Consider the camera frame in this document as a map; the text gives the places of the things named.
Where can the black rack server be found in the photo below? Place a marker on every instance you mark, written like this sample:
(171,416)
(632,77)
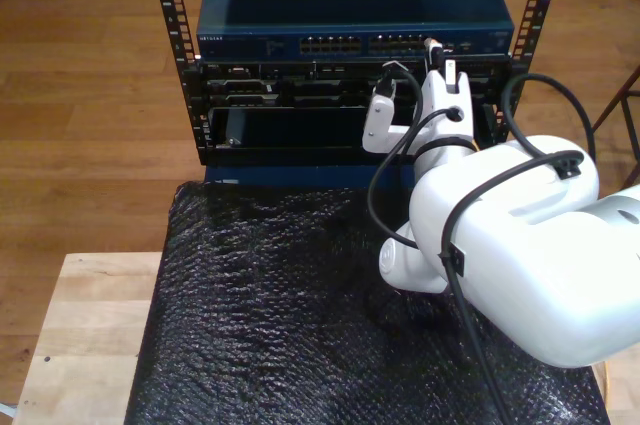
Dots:
(300,90)

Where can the black rack drawer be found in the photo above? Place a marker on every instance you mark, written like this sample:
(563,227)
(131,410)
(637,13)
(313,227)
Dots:
(300,140)

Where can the blue base box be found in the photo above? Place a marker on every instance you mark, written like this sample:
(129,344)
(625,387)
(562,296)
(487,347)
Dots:
(300,176)

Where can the black bubble wrap mat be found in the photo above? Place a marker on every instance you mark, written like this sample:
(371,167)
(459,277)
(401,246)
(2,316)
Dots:
(250,320)

